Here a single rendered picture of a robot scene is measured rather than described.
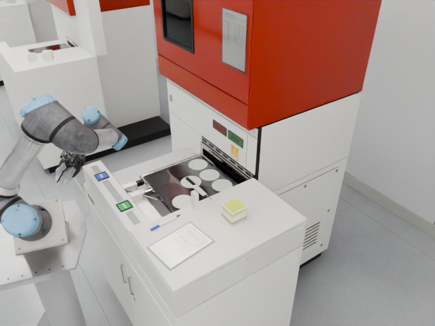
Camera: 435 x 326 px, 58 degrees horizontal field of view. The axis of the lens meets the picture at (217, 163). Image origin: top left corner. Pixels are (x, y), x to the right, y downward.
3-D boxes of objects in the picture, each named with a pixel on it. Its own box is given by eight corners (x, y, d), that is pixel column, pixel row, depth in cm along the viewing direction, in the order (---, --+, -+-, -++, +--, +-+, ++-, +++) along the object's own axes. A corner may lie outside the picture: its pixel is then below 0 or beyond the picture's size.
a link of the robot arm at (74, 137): (94, 141, 127) (133, 135, 175) (68, 118, 126) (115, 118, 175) (72, 167, 128) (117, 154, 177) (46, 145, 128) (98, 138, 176)
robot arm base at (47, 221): (15, 244, 161) (8, 244, 152) (11, 207, 164) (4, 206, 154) (54, 237, 165) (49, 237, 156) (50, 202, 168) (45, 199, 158)
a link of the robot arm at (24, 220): (26, 243, 154) (17, 243, 141) (0, 220, 153) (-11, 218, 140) (50, 220, 157) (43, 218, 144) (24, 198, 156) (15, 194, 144)
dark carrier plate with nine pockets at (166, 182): (201, 156, 210) (201, 154, 209) (240, 187, 186) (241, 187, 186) (143, 177, 194) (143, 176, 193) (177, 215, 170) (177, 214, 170)
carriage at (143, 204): (134, 188, 193) (134, 184, 191) (171, 231, 168) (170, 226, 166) (119, 194, 189) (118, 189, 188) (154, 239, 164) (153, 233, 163)
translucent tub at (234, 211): (235, 209, 163) (235, 196, 159) (246, 219, 158) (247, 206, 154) (221, 216, 159) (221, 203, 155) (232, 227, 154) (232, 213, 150)
